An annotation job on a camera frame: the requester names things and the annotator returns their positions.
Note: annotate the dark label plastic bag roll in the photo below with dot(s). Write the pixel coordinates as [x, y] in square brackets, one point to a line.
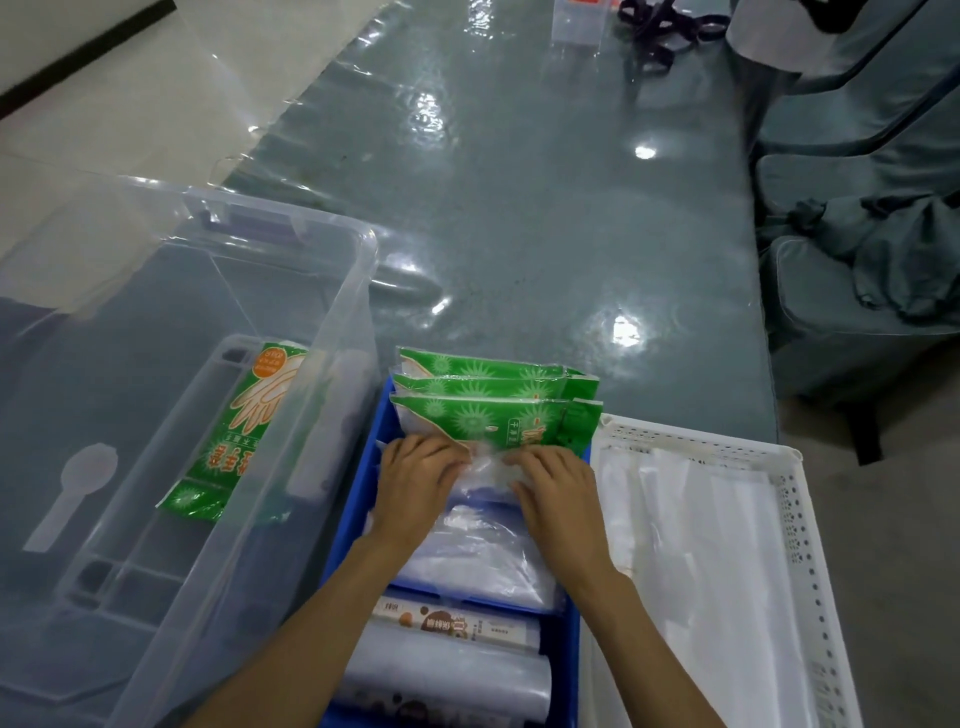
[420, 712]

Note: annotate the green glove packet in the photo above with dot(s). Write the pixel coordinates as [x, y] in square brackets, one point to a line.
[495, 424]
[480, 387]
[480, 365]
[240, 435]

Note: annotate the brown label plastic bag roll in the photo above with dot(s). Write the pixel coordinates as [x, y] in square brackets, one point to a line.
[457, 621]

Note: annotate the grey covered chair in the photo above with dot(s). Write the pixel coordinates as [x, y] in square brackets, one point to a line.
[832, 352]
[885, 75]
[862, 157]

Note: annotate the person's left thumb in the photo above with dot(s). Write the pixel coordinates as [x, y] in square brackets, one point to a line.
[454, 477]

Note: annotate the white perforated plastic basket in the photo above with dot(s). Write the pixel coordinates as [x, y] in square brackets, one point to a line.
[814, 570]

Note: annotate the person's right hand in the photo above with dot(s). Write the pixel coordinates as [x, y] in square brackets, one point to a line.
[566, 517]

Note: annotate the blue plastic crate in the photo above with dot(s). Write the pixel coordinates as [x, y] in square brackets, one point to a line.
[352, 517]

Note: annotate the white cloth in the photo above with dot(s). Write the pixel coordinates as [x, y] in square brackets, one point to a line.
[772, 37]

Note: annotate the clear plastic storage bin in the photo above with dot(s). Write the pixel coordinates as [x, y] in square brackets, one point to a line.
[150, 300]

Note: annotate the person's left hand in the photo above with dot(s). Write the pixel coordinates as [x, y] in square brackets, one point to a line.
[409, 495]

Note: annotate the white plastic bag roll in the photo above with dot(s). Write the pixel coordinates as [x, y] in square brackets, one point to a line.
[450, 671]

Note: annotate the small clear plastic box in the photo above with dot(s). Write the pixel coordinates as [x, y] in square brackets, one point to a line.
[577, 21]

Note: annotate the person's left forearm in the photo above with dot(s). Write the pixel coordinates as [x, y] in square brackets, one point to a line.
[315, 637]

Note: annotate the person's right forearm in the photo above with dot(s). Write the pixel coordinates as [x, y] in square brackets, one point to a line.
[637, 652]

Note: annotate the grey crumpled cloth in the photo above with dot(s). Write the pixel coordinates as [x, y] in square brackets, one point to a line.
[900, 247]

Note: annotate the purple bin latch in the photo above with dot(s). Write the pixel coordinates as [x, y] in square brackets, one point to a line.
[251, 223]

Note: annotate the pile of clear plastic bags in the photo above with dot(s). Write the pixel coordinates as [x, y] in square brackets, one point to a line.
[480, 547]

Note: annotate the person's right thumb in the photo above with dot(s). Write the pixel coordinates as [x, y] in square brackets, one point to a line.
[520, 491]

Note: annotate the pile of white plastic bags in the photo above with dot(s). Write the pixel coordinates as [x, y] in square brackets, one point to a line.
[705, 570]

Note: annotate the clear plastic table cover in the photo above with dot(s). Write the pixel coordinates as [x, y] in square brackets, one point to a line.
[540, 225]

